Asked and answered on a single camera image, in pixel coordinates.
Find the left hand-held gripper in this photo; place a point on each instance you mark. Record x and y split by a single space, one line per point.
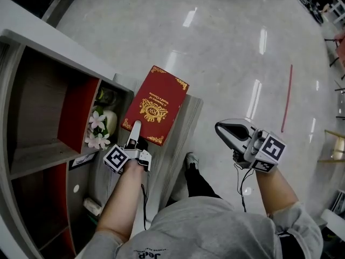
117 158

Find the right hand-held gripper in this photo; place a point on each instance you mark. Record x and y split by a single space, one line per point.
270 150

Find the red book with gold ornament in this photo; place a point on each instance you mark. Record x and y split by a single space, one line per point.
156 104

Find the grey wooden shelf unit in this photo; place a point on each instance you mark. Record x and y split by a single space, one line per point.
35 104

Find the person's right forearm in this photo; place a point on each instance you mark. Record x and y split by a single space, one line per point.
275 190

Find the person's left forearm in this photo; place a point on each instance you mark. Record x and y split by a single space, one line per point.
124 198

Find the white flowers in white pot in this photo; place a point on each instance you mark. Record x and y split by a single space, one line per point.
109 120

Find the clear glass vase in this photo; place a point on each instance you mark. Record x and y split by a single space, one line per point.
106 97

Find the person's white shoe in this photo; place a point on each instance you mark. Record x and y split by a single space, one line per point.
192 159

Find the framed deer picture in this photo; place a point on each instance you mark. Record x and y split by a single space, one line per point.
81 160

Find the person's black trouser leg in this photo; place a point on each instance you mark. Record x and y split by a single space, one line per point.
199 182

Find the white round button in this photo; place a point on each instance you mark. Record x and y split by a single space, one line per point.
76 188

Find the small white packet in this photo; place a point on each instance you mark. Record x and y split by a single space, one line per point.
91 206

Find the small green item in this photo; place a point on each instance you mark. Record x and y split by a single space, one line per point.
93 219

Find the yellow wooden chair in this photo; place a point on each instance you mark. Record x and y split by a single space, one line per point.
338 144

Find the person's grey sweatshirt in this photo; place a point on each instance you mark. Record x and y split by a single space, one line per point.
202 231

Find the black framed pink chair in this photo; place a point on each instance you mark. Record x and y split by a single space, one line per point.
340 40

